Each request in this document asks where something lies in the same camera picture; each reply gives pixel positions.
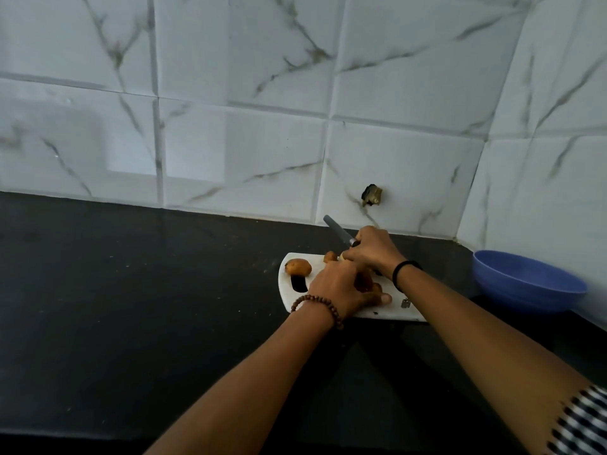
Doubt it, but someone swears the white cutting board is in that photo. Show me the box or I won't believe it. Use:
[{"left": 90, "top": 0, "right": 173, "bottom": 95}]
[{"left": 278, "top": 252, "right": 427, "bottom": 323}]

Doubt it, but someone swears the person's left forearm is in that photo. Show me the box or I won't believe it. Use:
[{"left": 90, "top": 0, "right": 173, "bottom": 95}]
[{"left": 144, "top": 300, "right": 342, "bottom": 455}]

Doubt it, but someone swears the whole brown potato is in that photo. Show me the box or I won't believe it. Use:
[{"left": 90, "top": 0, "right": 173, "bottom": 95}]
[{"left": 284, "top": 258, "right": 313, "bottom": 278}]

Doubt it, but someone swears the brown bead bracelet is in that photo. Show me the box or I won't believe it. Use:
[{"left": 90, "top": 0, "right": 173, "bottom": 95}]
[{"left": 290, "top": 294, "right": 345, "bottom": 331}]

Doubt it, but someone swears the brown potato piece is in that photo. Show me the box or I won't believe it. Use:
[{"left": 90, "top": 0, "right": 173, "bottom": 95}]
[{"left": 354, "top": 272, "right": 383, "bottom": 295}]

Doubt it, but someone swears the black white checkered shirt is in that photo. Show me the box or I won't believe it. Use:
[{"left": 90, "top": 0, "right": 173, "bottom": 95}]
[{"left": 545, "top": 385, "right": 607, "bottom": 455}]

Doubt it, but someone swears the person's left hand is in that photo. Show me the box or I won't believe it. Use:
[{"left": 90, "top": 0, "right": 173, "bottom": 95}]
[{"left": 307, "top": 260, "right": 393, "bottom": 320}]

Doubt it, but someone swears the steel kitchen knife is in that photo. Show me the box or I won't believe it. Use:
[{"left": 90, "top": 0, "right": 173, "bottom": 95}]
[{"left": 322, "top": 214, "right": 361, "bottom": 250}]

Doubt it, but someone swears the blue plastic bowl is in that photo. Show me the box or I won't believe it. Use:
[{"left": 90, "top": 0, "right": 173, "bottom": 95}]
[{"left": 472, "top": 250, "right": 589, "bottom": 314}]

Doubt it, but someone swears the person's right forearm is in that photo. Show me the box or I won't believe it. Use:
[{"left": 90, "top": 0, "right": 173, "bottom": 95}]
[{"left": 396, "top": 265, "right": 591, "bottom": 455}]

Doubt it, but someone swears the person's right hand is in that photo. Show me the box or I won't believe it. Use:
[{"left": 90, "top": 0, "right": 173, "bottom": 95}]
[{"left": 341, "top": 226, "right": 408, "bottom": 282}]

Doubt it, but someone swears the black wristband with charm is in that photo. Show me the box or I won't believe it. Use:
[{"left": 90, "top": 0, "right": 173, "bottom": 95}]
[{"left": 392, "top": 260, "right": 424, "bottom": 310}]

